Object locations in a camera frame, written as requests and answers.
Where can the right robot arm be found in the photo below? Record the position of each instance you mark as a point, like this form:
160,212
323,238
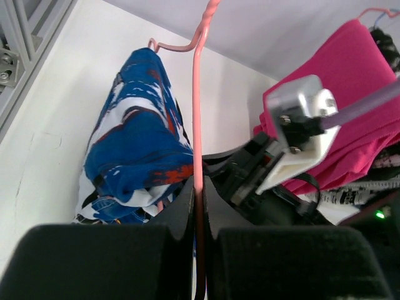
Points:
378,220

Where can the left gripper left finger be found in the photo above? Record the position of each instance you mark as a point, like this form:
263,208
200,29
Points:
131,261

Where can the left aluminium frame struts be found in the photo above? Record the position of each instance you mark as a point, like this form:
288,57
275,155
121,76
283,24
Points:
29,29

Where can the pink trousers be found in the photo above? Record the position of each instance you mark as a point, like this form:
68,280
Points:
351,66

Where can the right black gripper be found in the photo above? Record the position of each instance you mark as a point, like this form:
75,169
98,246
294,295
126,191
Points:
238,177

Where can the blue white patterned trousers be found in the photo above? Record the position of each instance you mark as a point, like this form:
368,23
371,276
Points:
138,154

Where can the white black print trousers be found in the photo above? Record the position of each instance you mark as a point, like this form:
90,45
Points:
339,204

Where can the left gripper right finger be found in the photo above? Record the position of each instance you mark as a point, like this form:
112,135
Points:
244,261

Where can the black white patterned trousers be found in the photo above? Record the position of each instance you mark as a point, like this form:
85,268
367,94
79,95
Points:
388,157

